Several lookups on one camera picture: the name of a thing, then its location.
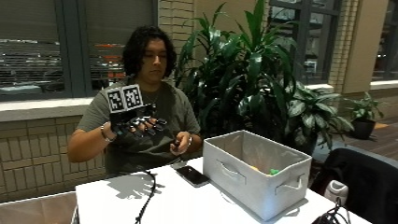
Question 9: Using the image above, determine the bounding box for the the person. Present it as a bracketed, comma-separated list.
[66, 25, 203, 176]

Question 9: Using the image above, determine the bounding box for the white marker cube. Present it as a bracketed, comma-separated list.
[104, 83, 144, 114]

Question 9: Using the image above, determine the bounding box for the black smartphone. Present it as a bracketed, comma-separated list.
[175, 164, 211, 189]

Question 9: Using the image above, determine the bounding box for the grey fabric storage box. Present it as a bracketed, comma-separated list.
[201, 130, 313, 222]

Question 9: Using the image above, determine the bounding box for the tall green leafy plant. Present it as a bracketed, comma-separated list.
[173, 0, 299, 147]

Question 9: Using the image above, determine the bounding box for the variegated leafy plant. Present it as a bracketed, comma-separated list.
[285, 81, 354, 151]

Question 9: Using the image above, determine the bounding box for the wooden side table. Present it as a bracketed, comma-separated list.
[0, 190, 78, 224]

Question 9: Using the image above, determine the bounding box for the white plastic bottle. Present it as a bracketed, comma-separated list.
[323, 179, 350, 207]

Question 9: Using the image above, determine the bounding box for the small potted plant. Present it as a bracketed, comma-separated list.
[346, 91, 386, 141]

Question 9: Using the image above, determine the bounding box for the black chair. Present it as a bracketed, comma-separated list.
[310, 147, 398, 224]

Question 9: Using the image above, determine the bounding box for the silver wrist bracelet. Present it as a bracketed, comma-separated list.
[100, 121, 116, 144]

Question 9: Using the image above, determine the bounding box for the grey window frame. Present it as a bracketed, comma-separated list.
[0, 0, 159, 103]

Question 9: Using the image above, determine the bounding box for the black cable bundle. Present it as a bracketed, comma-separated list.
[311, 197, 352, 224]

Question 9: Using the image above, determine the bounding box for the dark window frame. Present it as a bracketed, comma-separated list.
[267, 0, 345, 86]

